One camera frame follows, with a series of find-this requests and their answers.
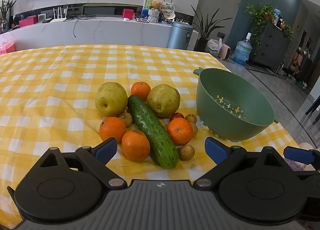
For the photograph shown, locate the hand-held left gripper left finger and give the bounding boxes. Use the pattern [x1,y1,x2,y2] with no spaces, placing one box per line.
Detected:
[37,137,127,190]

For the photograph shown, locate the beige chair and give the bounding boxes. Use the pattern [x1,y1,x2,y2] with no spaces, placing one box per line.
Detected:
[299,142,316,151]

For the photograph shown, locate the grey drawer cabinet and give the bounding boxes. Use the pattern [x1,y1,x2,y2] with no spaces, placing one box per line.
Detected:
[250,22,292,70]

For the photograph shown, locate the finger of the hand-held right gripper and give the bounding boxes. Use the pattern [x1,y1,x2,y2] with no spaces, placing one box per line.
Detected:
[284,146,320,170]

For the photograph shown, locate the yellow-green pear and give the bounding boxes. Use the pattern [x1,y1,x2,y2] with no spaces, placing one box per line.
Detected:
[95,82,128,117]
[147,84,181,118]

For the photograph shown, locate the thin-leaf potted plant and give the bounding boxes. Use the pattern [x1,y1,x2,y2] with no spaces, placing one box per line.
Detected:
[0,0,20,33]

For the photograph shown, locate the orange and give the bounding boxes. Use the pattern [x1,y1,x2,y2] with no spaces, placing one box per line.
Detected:
[99,117,127,143]
[122,130,151,163]
[131,82,151,101]
[167,118,194,146]

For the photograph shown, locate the leafy pothos plant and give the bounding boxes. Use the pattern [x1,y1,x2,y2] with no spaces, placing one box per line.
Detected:
[245,4,275,45]

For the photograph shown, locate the white wifi router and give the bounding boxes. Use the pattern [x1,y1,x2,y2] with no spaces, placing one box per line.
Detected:
[50,6,69,23]

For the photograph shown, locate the bottles on cabinet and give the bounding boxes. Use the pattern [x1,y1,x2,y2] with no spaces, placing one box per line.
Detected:
[274,9,293,32]

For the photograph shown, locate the green colander bowl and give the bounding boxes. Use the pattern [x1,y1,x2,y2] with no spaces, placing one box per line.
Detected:
[193,68,279,142]

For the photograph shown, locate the red cherry tomato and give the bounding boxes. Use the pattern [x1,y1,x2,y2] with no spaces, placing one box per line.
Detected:
[170,112,185,122]

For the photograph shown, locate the cluttered entry shelf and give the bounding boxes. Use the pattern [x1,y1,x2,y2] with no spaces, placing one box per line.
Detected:
[290,45,314,88]

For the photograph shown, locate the white marble tv console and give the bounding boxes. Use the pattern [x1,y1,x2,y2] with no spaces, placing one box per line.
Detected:
[0,16,173,52]

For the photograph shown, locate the long-leaf potted plant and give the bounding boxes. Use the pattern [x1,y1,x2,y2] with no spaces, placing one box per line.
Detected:
[191,5,232,52]

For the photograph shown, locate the pink small appliance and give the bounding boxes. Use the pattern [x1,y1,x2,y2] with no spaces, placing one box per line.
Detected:
[219,44,233,60]

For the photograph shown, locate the blue water jug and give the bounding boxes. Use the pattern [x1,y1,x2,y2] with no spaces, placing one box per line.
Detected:
[231,32,252,65]

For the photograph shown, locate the blue-grey trash can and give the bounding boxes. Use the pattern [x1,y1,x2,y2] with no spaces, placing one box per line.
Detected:
[167,21,194,50]

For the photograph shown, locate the white plastic bag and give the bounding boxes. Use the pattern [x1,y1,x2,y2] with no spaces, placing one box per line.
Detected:
[205,38,222,57]

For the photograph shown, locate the black cable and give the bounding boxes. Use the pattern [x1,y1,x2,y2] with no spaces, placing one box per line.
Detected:
[73,15,97,38]

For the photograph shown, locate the yellow checked tablecloth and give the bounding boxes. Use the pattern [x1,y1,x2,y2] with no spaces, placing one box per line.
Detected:
[0,44,300,228]

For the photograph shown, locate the teddy bear in white pot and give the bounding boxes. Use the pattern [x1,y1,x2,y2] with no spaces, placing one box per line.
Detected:
[149,0,160,23]

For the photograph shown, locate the green cucumber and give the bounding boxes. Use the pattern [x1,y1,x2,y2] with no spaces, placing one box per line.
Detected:
[127,95,179,169]

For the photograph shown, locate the pink storage basket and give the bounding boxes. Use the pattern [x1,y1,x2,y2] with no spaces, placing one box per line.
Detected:
[0,40,15,55]

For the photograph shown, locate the pink flat box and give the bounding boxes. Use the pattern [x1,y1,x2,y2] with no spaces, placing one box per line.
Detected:
[19,17,38,27]

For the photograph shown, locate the colourful picture box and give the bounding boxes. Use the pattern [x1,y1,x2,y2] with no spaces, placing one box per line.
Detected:
[141,0,175,22]

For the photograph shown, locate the black dining chair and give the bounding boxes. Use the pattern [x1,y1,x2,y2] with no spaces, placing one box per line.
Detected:
[305,90,320,122]

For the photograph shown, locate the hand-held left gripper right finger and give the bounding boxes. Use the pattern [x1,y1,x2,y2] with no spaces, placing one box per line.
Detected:
[193,137,288,191]

